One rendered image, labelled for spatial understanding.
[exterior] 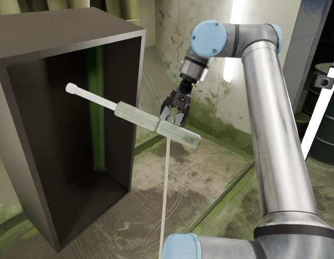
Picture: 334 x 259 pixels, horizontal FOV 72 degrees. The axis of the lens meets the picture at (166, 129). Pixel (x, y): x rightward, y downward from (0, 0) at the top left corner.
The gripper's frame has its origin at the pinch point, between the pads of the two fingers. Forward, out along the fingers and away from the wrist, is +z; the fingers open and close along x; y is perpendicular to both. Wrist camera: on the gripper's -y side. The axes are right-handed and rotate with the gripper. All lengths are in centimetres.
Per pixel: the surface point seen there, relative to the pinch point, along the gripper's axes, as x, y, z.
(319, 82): -68, 51, -45
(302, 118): -183, 244, -30
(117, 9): 80, 161, -45
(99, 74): 45, 57, 2
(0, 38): 58, -7, -7
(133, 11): 68, 167, -51
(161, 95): 9, 231, 22
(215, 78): -41, 199, -27
